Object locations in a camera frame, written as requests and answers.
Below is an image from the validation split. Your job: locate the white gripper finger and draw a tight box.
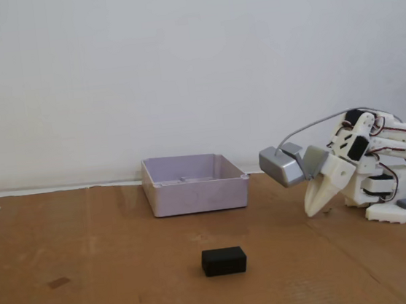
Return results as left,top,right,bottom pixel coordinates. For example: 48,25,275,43
302,177,327,218
308,179,347,217

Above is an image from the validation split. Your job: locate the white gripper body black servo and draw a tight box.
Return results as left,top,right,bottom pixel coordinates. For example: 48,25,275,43
315,121,376,195

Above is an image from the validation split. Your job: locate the black rectangular block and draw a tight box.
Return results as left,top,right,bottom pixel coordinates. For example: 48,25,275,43
200,244,250,279

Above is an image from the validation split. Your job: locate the pale lilac plastic box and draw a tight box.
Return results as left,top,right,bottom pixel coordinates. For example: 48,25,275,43
139,147,254,221

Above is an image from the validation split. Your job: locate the silver grey webcam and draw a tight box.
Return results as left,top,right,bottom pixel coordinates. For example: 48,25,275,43
257,141,309,192

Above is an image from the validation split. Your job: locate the brown cardboard sheet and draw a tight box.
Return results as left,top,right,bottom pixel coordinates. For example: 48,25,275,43
0,149,406,304

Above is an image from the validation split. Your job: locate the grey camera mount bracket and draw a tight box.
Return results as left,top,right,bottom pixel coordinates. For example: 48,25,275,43
300,143,334,182

